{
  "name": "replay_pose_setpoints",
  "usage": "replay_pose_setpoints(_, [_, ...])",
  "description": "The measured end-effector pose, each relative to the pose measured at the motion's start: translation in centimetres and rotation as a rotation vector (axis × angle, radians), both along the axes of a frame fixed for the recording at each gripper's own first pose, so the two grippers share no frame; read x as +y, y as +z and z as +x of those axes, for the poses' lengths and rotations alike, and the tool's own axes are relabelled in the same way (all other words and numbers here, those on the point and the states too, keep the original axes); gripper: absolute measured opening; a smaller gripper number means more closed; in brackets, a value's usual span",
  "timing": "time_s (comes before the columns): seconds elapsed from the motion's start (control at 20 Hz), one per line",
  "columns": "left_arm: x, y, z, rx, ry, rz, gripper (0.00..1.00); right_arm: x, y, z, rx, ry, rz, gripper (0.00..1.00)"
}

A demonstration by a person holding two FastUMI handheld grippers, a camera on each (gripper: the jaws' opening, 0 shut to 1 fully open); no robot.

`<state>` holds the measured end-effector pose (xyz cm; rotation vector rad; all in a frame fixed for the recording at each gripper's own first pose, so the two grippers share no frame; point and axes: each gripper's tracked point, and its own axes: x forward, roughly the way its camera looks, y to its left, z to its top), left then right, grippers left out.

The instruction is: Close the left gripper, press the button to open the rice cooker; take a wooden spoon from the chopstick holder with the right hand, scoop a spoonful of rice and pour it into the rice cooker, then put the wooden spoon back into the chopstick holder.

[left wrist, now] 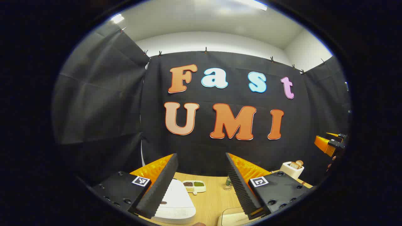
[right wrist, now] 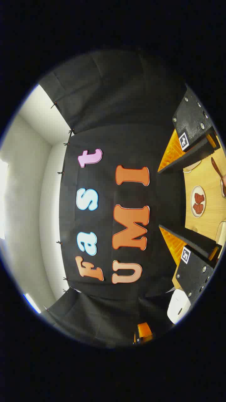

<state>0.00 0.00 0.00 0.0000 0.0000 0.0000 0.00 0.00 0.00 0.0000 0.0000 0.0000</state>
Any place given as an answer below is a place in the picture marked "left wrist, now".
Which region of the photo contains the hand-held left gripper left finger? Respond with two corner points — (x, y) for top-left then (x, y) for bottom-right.
(91, 153), (179, 219)

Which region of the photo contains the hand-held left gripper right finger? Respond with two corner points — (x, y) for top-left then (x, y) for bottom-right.
(225, 153), (314, 220)

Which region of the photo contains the white rice cooker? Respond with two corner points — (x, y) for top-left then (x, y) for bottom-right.
(151, 178), (197, 224)

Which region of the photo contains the cream rounded container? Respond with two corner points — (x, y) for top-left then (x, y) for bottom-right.
(217, 207), (250, 226)

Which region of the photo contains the white divided grain tray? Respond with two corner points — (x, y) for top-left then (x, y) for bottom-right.
(182, 180), (207, 195)

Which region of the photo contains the white toaster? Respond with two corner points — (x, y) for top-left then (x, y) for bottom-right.
(280, 161), (304, 180)

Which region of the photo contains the black backdrop cloth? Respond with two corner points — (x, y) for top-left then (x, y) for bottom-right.
(52, 22), (351, 189)

